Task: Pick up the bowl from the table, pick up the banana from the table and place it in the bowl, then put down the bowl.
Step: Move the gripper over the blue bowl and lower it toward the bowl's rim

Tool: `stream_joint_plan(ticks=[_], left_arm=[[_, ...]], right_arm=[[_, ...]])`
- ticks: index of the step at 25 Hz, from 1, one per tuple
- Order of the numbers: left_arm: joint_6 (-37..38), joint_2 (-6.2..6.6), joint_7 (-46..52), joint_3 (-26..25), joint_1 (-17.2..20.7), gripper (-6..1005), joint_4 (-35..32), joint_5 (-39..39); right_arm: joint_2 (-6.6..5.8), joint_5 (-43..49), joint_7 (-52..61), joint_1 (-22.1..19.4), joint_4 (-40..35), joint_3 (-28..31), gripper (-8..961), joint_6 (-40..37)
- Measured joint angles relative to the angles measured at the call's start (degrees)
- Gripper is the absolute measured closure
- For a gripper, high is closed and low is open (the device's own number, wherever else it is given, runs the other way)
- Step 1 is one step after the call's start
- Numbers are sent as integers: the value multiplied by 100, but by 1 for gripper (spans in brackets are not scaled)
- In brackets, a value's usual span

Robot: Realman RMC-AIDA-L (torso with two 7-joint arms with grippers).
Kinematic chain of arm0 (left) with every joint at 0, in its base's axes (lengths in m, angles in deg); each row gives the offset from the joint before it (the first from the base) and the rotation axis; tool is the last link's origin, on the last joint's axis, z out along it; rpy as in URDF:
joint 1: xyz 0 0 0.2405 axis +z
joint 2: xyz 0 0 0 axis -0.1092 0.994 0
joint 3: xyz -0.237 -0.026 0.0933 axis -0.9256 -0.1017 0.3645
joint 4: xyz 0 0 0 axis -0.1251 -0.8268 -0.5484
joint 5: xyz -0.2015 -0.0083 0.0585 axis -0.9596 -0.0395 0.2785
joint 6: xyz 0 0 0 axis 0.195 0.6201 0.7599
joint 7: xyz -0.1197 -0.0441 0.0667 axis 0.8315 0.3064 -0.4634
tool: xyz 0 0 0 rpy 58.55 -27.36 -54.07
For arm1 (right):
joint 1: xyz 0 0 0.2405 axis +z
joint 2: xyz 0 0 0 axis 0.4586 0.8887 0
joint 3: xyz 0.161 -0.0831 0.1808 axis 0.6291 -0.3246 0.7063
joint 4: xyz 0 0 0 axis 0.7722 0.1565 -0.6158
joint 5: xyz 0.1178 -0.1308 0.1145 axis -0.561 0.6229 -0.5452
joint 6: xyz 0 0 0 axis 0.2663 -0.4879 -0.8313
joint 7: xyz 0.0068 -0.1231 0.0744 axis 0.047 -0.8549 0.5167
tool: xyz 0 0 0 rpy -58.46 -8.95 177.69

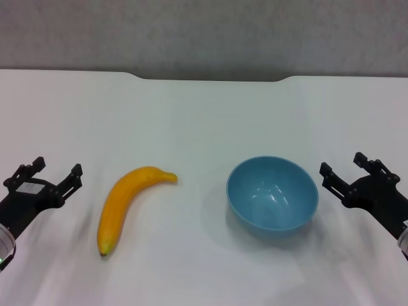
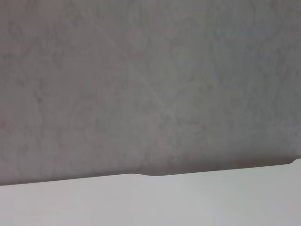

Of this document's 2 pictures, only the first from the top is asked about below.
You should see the yellow banana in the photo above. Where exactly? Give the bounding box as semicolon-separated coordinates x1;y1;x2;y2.
97;165;179;258

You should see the blue bowl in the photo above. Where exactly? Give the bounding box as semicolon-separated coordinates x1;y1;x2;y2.
226;155;319;240

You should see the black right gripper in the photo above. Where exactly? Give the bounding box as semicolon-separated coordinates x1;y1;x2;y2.
319;152;408;240

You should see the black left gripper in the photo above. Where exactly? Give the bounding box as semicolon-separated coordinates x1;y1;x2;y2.
0;156;83;238

